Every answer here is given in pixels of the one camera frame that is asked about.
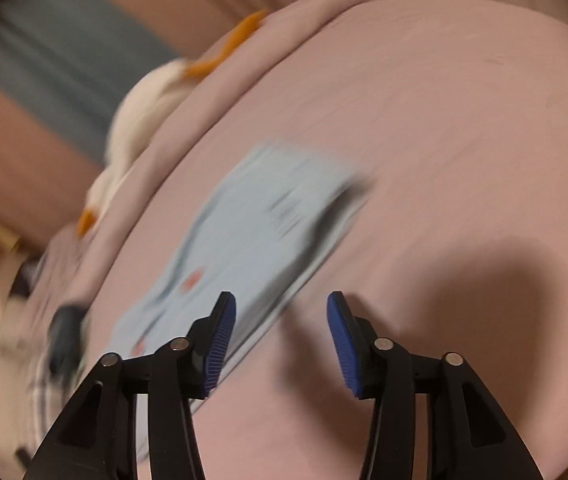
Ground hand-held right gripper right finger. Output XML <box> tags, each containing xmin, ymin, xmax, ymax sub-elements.
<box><xmin>326</xmin><ymin>290</ymin><xmax>545</xmax><ymax>480</ymax></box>

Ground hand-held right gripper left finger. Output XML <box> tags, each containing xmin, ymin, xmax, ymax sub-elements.
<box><xmin>29</xmin><ymin>290</ymin><xmax>237</xmax><ymax>480</ymax></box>

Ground light blue denim pants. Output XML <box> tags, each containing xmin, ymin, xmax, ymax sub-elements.
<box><xmin>111</xmin><ymin>142</ymin><xmax>377</xmax><ymax>461</ymax></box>

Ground folded dark blue jeans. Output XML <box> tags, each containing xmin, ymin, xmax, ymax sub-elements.
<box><xmin>46</xmin><ymin>302</ymin><xmax>87</xmax><ymax>376</ymax></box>

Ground plaid pillow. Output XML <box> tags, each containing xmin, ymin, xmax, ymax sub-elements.
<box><xmin>29</xmin><ymin>350</ymin><xmax>90</xmax><ymax>461</ymax></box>

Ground pink bed sheet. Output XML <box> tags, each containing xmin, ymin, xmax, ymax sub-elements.
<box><xmin>79</xmin><ymin>0</ymin><xmax>568</xmax><ymax>480</ymax></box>

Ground white goose plush toy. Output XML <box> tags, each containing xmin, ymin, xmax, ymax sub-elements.
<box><xmin>76</xmin><ymin>10</ymin><xmax>270</xmax><ymax>238</ymax></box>

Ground pink curtain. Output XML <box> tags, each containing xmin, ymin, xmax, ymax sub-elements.
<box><xmin>0</xmin><ymin>0</ymin><xmax>365</xmax><ymax>246</ymax></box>

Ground pink duvet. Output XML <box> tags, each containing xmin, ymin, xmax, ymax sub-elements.
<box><xmin>29</xmin><ymin>0</ymin><xmax>380</xmax><ymax>361</ymax></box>

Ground blue curtain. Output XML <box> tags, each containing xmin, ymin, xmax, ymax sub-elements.
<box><xmin>0</xmin><ymin>0</ymin><xmax>180</xmax><ymax>161</ymax></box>

